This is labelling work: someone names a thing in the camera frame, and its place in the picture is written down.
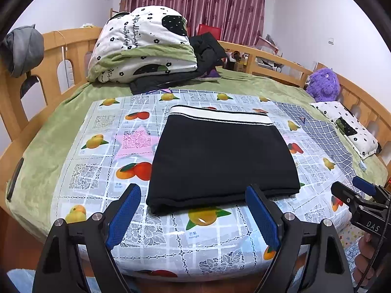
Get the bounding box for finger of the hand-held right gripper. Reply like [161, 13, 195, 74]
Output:
[331, 181, 358, 208]
[353, 176, 378, 196]

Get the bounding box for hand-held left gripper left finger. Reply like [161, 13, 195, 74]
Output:
[32, 183, 142, 293]

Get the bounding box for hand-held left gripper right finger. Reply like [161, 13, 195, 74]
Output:
[245, 184, 355, 293]

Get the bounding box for black pants with white stripe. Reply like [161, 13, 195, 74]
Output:
[146, 104, 301, 216]

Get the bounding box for person's right hand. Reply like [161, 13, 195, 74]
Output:
[354, 233, 382, 281]

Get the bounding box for white floral pillow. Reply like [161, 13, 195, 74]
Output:
[310, 101, 382, 159]

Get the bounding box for fruit print plastic cover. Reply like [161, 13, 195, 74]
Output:
[50, 90, 365, 281]

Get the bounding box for grey checked cloth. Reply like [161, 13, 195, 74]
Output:
[273, 99, 355, 178]

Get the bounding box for purple plush toy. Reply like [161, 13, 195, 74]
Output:
[305, 68, 341, 103]

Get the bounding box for green bed blanket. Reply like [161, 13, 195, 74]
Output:
[6, 67, 390, 229]

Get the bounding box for blue rug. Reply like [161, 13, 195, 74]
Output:
[6, 269, 40, 293]

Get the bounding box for purple cloth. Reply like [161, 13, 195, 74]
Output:
[200, 69, 222, 81]

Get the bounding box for pile of boxes and bags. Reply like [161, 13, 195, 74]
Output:
[226, 35, 294, 74]

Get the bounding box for black jacket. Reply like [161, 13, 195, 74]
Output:
[130, 33, 228, 95]

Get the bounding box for folded white floral quilt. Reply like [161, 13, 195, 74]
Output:
[88, 5, 197, 84]

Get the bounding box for red chair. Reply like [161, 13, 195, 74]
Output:
[186, 24, 222, 42]

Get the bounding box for grey hat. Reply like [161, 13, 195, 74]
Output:
[0, 24, 45, 78]

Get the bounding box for maroon floral curtain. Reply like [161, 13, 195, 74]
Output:
[120, 0, 266, 48]

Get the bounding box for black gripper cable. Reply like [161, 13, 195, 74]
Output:
[354, 200, 391, 293]

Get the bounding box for wooden bed frame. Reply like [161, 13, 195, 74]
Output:
[0, 26, 391, 281]

